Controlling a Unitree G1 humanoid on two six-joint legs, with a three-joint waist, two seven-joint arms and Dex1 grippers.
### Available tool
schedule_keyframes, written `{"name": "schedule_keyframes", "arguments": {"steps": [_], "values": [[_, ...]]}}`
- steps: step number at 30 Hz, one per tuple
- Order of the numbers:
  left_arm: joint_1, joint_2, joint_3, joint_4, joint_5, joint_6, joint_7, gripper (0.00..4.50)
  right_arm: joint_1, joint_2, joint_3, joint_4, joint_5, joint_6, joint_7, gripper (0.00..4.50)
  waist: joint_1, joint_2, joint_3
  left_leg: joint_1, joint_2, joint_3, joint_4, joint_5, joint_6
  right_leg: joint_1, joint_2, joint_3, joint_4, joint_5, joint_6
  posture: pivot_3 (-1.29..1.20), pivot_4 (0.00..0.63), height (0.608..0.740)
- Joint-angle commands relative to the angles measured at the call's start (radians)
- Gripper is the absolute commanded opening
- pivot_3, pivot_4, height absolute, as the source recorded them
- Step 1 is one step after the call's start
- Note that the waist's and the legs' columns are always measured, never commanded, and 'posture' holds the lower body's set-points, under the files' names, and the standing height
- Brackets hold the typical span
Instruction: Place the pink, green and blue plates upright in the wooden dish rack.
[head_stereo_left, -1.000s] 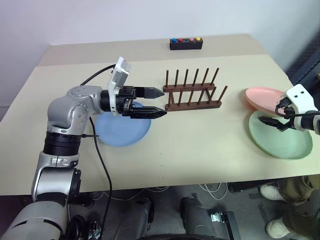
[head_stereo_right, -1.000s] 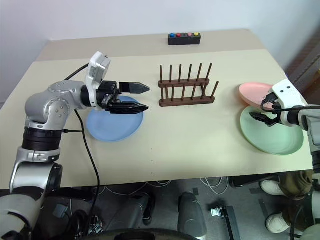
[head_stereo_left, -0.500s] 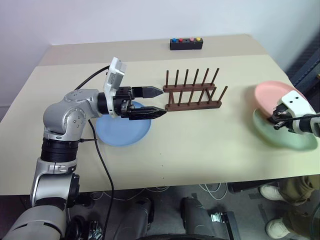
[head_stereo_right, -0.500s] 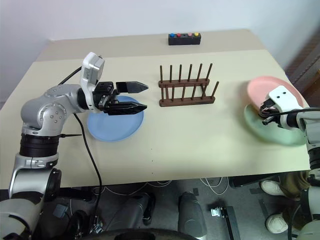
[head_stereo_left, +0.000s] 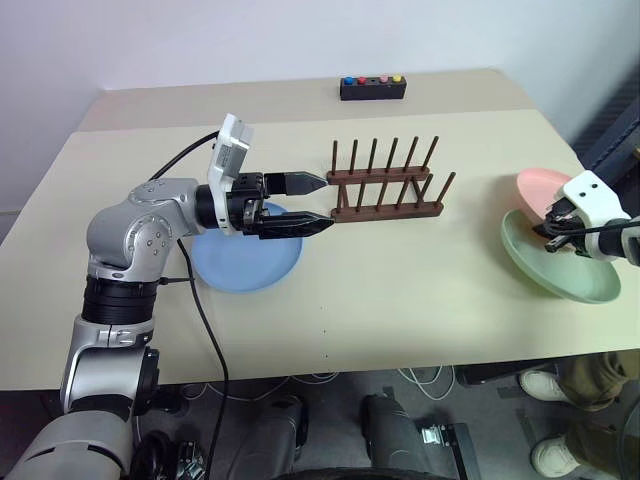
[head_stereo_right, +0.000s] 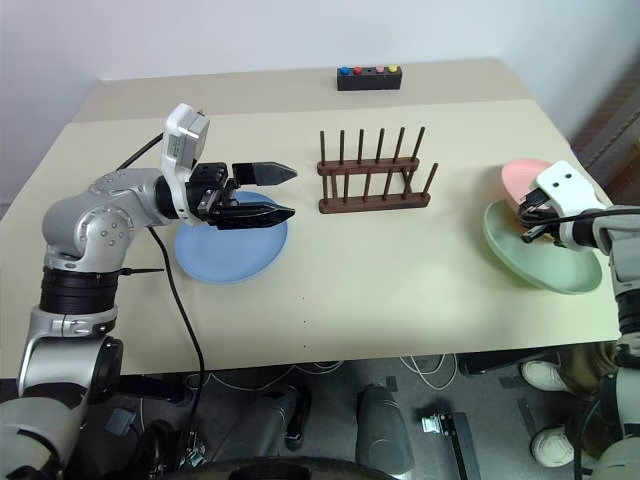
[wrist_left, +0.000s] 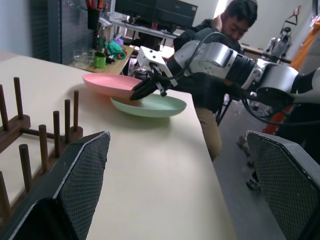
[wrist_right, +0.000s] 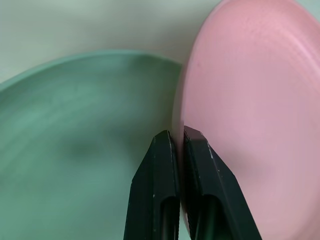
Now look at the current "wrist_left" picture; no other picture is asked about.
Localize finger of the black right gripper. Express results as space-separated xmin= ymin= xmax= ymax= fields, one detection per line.
xmin=129 ymin=85 xmax=161 ymax=102
xmin=133 ymin=77 xmax=158 ymax=93

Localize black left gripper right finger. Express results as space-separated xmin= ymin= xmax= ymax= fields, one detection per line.
xmin=245 ymin=129 xmax=320 ymax=240

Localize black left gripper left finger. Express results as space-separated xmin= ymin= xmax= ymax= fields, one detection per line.
xmin=0 ymin=129 xmax=111 ymax=240

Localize pink plate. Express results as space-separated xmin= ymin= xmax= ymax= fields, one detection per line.
xmin=82 ymin=73 xmax=144 ymax=97

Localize wooden dish rack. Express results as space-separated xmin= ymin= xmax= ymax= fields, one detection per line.
xmin=0 ymin=76 xmax=84 ymax=227

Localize green plate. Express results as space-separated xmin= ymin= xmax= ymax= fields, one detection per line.
xmin=110 ymin=93 xmax=188 ymax=119

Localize wooden side table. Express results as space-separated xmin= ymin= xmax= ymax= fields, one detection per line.
xmin=69 ymin=44 xmax=135 ymax=76

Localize green cloth heap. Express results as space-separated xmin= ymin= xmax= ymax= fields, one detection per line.
xmin=103 ymin=39 xmax=126 ymax=60

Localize green mug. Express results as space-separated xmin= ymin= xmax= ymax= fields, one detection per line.
xmin=93 ymin=51 xmax=107 ymax=69

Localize white background desk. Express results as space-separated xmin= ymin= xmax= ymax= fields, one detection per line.
xmin=109 ymin=19 xmax=181 ymax=40

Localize black robot torso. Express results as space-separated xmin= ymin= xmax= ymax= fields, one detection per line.
xmin=274 ymin=66 xmax=320 ymax=166

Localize clear glass containers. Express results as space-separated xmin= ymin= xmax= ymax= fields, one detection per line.
xmin=72 ymin=48 xmax=95 ymax=67

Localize black computer monitor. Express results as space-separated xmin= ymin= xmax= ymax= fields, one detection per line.
xmin=114 ymin=0 xmax=199 ymax=28

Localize black tool holder cup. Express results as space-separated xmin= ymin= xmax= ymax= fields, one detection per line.
xmin=85 ymin=0 xmax=101 ymax=30

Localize person in dark jacket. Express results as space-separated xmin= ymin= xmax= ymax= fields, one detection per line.
xmin=172 ymin=0 xmax=259 ymax=161

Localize background silver robot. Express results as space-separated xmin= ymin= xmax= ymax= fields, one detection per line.
xmin=265 ymin=26 xmax=293 ymax=59

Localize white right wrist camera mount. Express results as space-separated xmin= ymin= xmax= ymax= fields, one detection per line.
xmin=136 ymin=46 xmax=174 ymax=80

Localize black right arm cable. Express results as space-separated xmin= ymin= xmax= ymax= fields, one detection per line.
xmin=172 ymin=31 xmax=245 ymax=85

